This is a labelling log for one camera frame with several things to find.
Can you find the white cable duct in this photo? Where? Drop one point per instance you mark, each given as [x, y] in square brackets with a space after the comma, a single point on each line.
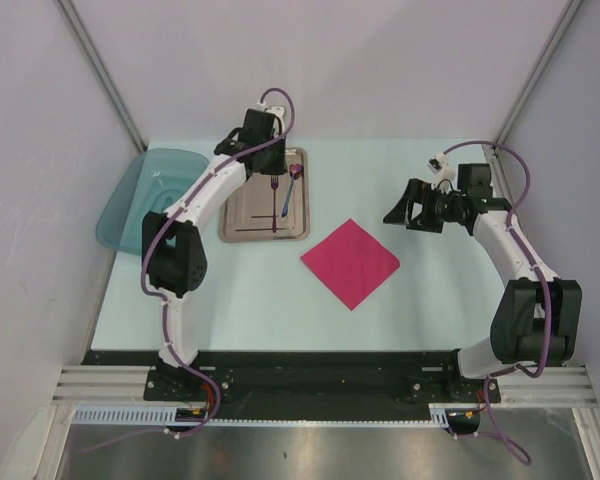
[183, 419]

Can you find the aluminium corner post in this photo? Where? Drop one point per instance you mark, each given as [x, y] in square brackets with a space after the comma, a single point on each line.
[83, 39]
[556, 38]

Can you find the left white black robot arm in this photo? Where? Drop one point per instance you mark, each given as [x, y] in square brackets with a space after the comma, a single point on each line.
[174, 262]

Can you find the pink paper napkin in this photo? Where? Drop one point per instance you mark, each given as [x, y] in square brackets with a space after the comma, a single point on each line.
[351, 263]

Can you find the right aluminium corner post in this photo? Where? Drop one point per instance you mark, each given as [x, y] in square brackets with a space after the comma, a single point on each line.
[556, 38]

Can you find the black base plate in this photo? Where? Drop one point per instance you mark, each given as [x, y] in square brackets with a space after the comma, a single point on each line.
[314, 361]

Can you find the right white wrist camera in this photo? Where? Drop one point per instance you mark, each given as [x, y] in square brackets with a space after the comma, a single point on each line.
[443, 172]

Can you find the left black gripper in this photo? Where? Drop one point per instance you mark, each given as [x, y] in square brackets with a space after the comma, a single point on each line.
[280, 167]

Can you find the teal plastic container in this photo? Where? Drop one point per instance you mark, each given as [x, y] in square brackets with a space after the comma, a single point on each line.
[153, 181]

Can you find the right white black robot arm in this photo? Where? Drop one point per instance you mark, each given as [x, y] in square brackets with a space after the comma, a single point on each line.
[536, 322]

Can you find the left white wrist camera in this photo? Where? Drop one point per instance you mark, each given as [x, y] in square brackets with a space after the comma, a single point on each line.
[279, 111]

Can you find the steel tray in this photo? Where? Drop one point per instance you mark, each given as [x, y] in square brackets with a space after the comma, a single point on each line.
[246, 215]

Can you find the left aluminium corner post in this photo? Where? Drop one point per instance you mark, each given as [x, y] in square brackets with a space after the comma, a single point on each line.
[83, 39]

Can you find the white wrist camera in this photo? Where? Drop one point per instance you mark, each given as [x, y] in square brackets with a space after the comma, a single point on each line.
[443, 172]
[279, 111]

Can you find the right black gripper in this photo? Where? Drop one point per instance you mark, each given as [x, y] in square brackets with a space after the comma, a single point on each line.
[420, 192]

